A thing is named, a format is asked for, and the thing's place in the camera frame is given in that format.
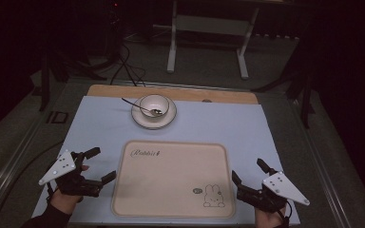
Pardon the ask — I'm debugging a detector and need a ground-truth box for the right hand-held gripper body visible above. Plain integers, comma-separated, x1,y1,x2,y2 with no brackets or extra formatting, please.
236,171,311,214

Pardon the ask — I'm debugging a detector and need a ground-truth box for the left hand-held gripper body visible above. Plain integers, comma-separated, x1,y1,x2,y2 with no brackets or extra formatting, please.
38,149,105,198

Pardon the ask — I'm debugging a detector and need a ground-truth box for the person's right hand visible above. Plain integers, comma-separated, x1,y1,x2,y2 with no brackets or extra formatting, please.
255,205,288,228

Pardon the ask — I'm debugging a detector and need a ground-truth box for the person's left hand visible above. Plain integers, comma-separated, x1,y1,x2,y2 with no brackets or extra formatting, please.
49,164,90,216

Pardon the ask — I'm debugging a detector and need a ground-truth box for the light blue table mat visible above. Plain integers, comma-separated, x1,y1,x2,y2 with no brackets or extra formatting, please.
31,95,301,226

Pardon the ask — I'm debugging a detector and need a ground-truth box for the beige tray rabbit print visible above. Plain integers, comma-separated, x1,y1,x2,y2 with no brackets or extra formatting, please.
111,140,236,219

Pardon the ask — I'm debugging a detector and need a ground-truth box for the metal spoon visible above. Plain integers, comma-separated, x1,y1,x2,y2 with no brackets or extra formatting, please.
121,97,163,116

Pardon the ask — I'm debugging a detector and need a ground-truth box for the white plate dark rim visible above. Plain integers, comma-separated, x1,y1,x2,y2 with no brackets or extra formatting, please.
130,96,178,130

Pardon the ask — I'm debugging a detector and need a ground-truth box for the black metal stand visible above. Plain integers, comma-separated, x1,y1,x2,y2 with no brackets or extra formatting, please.
251,31,317,129

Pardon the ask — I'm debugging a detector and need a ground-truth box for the white bowl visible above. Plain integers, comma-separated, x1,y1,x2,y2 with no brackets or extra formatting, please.
139,94,170,119

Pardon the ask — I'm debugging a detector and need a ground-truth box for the dark device red light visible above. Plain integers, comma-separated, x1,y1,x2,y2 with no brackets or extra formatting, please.
106,0,124,65

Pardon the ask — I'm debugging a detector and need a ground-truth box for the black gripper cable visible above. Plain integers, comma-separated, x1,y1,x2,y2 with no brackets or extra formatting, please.
45,182,60,204

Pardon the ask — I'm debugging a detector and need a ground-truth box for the black floor cable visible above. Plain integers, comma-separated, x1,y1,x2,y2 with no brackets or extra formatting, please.
0,141,65,228

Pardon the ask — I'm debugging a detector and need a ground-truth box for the black cable bundle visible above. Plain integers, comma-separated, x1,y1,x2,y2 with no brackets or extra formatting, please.
108,44,146,87

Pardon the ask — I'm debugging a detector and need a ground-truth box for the white metal table frame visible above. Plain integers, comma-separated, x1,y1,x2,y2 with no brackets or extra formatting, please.
165,0,260,80

